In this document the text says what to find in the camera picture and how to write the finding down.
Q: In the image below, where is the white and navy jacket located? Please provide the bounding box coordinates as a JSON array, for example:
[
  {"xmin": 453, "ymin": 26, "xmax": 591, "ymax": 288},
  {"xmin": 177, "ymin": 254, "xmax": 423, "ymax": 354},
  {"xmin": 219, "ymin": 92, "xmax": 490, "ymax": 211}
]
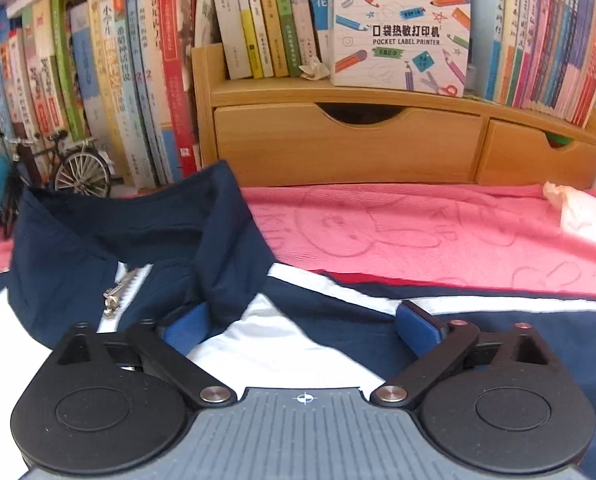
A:
[{"xmin": 0, "ymin": 162, "xmax": 596, "ymax": 479}]

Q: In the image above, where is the pink rabbit print towel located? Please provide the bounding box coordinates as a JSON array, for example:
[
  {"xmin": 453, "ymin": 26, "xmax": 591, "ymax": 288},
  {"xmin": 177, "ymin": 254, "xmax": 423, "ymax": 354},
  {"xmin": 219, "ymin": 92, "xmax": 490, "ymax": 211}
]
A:
[{"xmin": 0, "ymin": 166, "xmax": 596, "ymax": 311}]

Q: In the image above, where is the crumpled white tissue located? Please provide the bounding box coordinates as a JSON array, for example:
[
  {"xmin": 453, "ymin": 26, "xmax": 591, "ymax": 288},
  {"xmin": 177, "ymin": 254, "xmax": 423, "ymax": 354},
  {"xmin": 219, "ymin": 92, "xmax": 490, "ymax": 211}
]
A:
[{"xmin": 542, "ymin": 182, "xmax": 596, "ymax": 243}]

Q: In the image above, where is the miniature bicycle model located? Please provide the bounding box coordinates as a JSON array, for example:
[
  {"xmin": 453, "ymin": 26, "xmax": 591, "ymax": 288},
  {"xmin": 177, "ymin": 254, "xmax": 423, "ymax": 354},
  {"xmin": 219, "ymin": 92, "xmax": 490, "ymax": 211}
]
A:
[{"xmin": 0, "ymin": 130, "xmax": 112, "ymax": 240}]

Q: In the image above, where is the wooden desk drawer organizer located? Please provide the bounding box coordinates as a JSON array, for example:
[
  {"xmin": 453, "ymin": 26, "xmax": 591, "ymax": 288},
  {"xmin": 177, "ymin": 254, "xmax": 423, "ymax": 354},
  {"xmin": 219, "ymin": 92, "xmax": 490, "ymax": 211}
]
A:
[{"xmin": 192, "ymin": 44, "xmax": 596, "ymax": 188}]

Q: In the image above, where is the row of upright books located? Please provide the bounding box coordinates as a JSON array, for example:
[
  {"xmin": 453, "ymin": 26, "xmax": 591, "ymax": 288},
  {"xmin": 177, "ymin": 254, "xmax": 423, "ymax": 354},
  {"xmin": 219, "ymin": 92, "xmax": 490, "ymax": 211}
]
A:
[{"xmin": 0, "ymin": 0, "xmax": 596, "ymax": 190}]

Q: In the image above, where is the pocket label printer box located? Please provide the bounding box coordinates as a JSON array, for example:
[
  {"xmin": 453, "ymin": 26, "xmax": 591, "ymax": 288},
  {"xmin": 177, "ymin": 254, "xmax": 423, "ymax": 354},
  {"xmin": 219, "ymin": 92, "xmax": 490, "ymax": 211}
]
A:
[{"xmin": 328, "ymin": 0, "xmax": 470, "ymax": 98}]

